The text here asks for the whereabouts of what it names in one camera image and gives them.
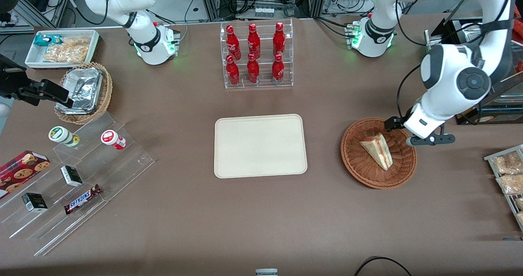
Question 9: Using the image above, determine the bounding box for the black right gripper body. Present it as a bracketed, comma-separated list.
[0, 55, 29, 101]

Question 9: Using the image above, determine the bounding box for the triangle sandwich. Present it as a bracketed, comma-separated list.
[359, 134, 393, 171]

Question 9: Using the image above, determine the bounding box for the aluminium foil tray stack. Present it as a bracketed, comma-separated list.
[55, 67, 103, 114]

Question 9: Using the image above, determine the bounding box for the light wicker basket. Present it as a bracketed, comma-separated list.
[54, 62, 113, 125]

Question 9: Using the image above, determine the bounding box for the brown wicker basket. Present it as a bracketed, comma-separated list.
[340, 118, 418, 189]

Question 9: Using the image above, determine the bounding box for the beige plastic tray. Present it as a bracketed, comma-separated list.
[214, 114, 308, 179]

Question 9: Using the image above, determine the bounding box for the white plastic bin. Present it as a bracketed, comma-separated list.
[25, 30, 101, 70]

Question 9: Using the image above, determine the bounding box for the clear bag of crackers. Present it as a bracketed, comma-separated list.
[43, 38, 91, 63]

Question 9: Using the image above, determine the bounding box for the green lid white cup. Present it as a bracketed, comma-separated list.
[48, 126, 80, 148]

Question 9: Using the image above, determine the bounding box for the teal snack packet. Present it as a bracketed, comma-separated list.
[34, 34, 64, 48]

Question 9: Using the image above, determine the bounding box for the grey metal snack rack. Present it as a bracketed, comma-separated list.
[483, 144, 523, 231]

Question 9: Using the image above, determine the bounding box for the red lid white cup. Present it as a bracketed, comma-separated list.
[101, 130, 127, 151]

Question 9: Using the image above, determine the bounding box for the red plaid cookie box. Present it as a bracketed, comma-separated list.
[0, 150, 51, 200]

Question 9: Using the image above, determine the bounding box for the small black carton box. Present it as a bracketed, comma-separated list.
[21, 193, 49, 213]
[60, 165, 84, 187]

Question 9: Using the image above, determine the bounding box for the clear acrylic stepped shelf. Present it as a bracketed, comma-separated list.
[0, 112, 156, 257]

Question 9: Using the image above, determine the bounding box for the Snickers chocolate bar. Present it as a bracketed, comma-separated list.
[64, 184, 103, 215]

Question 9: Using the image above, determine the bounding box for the red cola bottle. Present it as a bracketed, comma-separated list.
[226, 25, 241, 61]
[247, 23, 261, 59]
[273, 22, 286, 57]
[272, 53, 285, 83]
[226, 55, 240, 85]
[247, 53, 260, 84]

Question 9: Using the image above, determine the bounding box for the clear acrylic bottle rack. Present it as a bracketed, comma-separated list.
[220, 19, 294, 89]

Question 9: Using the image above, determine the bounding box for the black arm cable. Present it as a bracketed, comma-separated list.
[396, 62, 427, 120]

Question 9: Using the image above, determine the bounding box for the black cable loop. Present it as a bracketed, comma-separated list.
[353, 256, 413, 276]

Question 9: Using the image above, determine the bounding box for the aluminium frame post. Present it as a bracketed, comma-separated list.
[198, 0, 224, 22]

